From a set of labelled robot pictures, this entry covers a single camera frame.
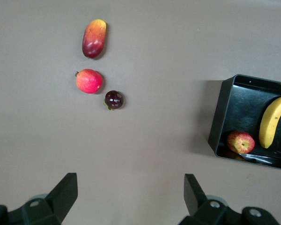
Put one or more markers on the yellow banana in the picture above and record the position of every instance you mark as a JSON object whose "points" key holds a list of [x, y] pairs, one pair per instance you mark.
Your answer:
{"points": [[269, 122]]}

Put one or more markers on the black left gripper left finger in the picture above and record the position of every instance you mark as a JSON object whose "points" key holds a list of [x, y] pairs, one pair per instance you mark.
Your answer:
{"points": [[49, 208]]}

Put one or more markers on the black plastic box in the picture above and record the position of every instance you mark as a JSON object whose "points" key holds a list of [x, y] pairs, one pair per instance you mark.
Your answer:
{"points": [[224, 112]]}

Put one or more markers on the red yellow apple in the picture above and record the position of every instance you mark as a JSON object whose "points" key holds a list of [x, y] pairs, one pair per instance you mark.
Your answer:
{"points": [[240, 142]]}

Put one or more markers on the red round apple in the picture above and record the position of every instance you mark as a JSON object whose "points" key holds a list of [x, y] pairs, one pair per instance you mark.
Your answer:
{"points": [[89, 81]]}

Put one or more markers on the brown table mat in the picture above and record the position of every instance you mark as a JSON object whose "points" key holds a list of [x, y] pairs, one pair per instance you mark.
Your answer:
{"points": [[154, 70]]}

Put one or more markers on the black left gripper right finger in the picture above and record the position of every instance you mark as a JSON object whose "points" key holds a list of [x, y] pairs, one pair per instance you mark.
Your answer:
{"points": [[208, 211]]}

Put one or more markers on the red yellow mango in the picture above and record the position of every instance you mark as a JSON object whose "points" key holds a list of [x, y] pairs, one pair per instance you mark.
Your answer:
{"points": [[94, 38]]}

